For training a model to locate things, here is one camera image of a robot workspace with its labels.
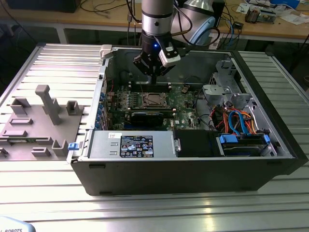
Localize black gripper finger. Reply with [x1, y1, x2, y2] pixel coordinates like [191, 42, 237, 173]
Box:
[132, 54, 155, 85]
[153, 62, 176, 85]

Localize metal socket cover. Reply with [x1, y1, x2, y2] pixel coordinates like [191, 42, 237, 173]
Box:
[142, 92, 170, 108]

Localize CPU socket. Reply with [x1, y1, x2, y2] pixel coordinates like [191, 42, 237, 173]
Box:
[141, 91, 171, 109]

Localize copper CPU cooler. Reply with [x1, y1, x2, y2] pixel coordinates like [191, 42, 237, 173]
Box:
[245, 6, 261, 24]

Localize pale grey case latch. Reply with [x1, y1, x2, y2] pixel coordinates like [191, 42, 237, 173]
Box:
[99, 44, 114, 58]

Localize green motherboard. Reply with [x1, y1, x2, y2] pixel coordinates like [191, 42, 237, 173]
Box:
[107, 83, 212, 132]

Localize black graphics card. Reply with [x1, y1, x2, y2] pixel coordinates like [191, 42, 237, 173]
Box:
[125, 110, 176, 128]

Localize silver metal drive cage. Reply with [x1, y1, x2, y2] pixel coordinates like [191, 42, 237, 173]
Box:
[202, 59, 252, 107]

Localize wooden desk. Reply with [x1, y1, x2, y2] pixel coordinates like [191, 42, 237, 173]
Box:
[0, 0, 309, 45]

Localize silver power supply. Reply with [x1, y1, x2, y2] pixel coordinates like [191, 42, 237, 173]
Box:
[86, 130, 175, 159]

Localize black grey PC case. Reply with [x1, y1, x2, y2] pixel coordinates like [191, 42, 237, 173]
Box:
[66, 44, 309, 196]

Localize hard disk in blue carrier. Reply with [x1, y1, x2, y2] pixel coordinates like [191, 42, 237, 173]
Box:
[218, 134, 270, 157]

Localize black monitor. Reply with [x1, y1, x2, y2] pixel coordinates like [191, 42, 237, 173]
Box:
[6, 0, 79, 13]

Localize grey metal device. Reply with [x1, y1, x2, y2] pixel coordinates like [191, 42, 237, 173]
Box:
[258, 9, 277, 24]

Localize grey parts rack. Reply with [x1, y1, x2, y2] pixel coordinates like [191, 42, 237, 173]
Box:
[0, 84, 85, 161]

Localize blue box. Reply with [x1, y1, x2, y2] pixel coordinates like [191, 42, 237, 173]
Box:
[270, 0, 301, 7]

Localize white papers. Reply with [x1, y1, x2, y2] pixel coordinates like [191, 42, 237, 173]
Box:
[280, 13, 309, 25]

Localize pale blue teach pendant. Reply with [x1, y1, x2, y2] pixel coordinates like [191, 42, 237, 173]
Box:
[0, 215, 37, 232]

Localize white black camera box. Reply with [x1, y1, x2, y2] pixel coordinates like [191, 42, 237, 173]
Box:
[158, 42, 182, 69]

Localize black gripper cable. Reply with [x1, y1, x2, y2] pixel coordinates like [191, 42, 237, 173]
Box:
[172, 4, 222, 58]

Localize hanging thin cables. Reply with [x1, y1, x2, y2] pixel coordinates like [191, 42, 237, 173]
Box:
[126, 0, 138, 46]

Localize thick black cable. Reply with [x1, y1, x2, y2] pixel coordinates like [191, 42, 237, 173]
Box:
[194, 90, 213, 129]

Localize orange red wire bundle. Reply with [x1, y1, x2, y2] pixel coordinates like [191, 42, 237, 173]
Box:
[211, 107, 229, 130]

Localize blue desk cable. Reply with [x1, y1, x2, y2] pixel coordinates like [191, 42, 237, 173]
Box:
[228, 23, 242, 49]

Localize blue SATA wire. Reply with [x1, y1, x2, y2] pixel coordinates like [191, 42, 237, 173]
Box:
[228, 110, 249, 135]

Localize orange SATA wire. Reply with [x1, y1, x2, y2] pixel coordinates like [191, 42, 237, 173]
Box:
[238, 111, 258, 133]

